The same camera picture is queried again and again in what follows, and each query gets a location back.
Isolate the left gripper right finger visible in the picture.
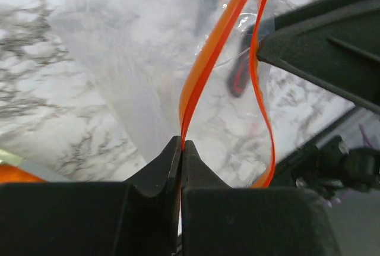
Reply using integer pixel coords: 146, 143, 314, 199
182, 141, 341, 255

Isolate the clear zip top bag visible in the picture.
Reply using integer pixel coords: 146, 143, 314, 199
47, 0, 336, 190

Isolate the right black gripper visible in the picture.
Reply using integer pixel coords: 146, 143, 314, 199
273, 0, 380, 209

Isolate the red black utility knife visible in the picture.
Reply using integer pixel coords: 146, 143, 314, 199
226, 24, 255, 98

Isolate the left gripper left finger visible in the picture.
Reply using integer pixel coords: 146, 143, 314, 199
1, 136, 182, 255

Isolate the green plastic basket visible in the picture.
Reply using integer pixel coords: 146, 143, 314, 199
0, 149, 25, 167

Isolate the orange carrot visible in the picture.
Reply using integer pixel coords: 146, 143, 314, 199
0, 164, 45, 184

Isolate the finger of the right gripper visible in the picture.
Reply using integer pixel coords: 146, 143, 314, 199
257, 0, 379, 113

